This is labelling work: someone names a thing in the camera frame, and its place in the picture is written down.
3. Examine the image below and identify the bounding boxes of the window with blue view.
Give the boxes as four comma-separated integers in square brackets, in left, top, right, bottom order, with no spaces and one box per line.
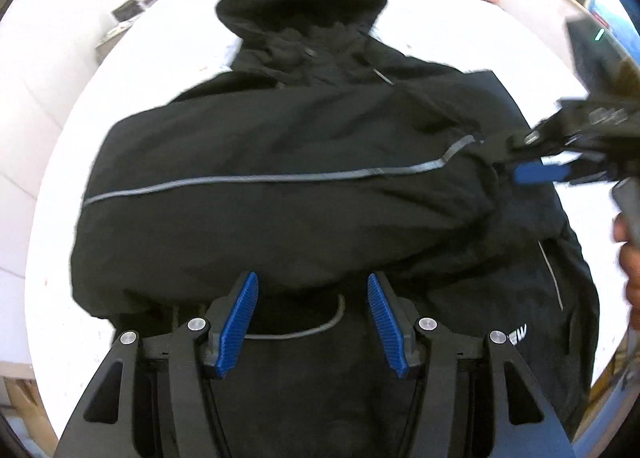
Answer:
[577,0,639,62]

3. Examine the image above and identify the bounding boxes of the bedside table with items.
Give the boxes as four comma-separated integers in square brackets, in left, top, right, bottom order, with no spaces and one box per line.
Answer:
[96,0,148,58]

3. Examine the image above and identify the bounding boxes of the white wardrobe doors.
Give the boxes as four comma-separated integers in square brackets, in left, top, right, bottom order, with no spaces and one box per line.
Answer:
[1,0,128,377]

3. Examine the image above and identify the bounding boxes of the white floral quilted bedspread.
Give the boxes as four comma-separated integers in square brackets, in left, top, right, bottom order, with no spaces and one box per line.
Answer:
[22,0,622,384]

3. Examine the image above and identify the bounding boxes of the black hooded jacket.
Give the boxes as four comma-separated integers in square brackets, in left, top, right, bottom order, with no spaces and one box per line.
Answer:
[70,0,599,457]

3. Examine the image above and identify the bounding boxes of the person's right hand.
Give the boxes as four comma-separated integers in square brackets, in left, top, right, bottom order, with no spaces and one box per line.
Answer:
[613,214,640,331]

